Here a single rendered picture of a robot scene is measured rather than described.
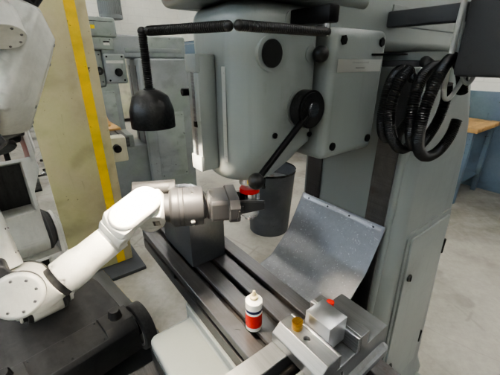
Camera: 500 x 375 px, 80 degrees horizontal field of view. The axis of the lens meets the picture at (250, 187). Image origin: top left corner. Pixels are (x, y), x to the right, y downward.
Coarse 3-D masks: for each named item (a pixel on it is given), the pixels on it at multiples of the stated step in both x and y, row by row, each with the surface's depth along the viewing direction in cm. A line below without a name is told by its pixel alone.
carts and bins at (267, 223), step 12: (288, 168) 290; (276, 180) 257; (288, 180) 262; (264, 192) 262; (276, 192) 262; (288, 192) 269; (276, 204) 267; (288, 204) 276; (264, 216) 273; (276, 216) 273; (288, 216) 285; (252, 228) 290; (264, 228) 280; (276, 228) 280
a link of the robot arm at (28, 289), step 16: (0, 224) 52; (0, 240) 51; (0, 256) 50; (16, 256) 53; (0, 272) 49; (16, 272) 50; (32, 272) 51; (0, 288) 48; (16, 288) 49; (32, 288) 50; (0, 304) 48; (16, 304) 49; (32, 304) 50
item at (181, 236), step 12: (168, 228) 104; (180, 228) 94; (192, 228) 88; (204, 228) 91; (216, 228) 94; (180, 240) 96; (192, 240) 90; (204, 240) 92; (216, 240) 95; (180, 252) 99; (192, 252) 91; (204, 252) 94; (216, 252) 97; (192, 264) 93
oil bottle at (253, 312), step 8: (248, 296) 70; (256, 296) 69; (248, 304) 68; (256, 304) 68; (248, 312) 69; (256, 312) 69; (248, 320) 70; (256, 320) 70; (248, 328) 71; (256, 328) 71
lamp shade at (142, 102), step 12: (132, 96) 47; (144, 96) 46; (156, 96) 47; (168, 96) 49; (132, 108) 47; (144, 108) 46; (156, 108) 47; (168, 108) 48; (132, 120) 48; (144, 120) 47; (156, 120) 47; (168, 120) 48
